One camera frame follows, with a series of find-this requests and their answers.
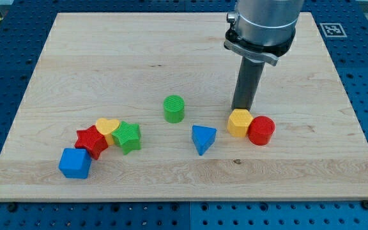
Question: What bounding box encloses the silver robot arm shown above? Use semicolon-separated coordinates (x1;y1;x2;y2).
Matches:
224;0;304;66

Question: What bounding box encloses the yellow heart block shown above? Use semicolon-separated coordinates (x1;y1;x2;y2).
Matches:
95;118;120;146

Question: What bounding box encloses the green cylinder block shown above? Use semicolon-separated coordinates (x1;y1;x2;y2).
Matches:
163;95;185;123

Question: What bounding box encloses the blue triangle block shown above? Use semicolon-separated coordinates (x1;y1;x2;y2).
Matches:
192;125;217;156

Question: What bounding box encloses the yellow hexagon block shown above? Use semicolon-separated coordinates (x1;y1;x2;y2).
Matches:
227;109;254;137

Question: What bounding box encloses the green star block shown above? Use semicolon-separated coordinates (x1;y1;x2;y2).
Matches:
111;121;141;155

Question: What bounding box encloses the light wooden board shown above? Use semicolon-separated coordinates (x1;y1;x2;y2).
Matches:
0;13;368;202

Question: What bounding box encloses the red cylinder block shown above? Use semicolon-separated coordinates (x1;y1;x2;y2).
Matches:
248;116;275;146

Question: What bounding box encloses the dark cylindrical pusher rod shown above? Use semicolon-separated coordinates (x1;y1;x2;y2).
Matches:
231;57;265;111

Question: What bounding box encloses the red star block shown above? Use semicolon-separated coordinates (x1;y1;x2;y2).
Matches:
74;125;109;160

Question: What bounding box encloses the blue cube block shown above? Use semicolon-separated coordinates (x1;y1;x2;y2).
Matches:
58;148;91;179

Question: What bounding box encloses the white fiducial marker tag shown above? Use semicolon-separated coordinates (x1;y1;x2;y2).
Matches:
319;22;347;38

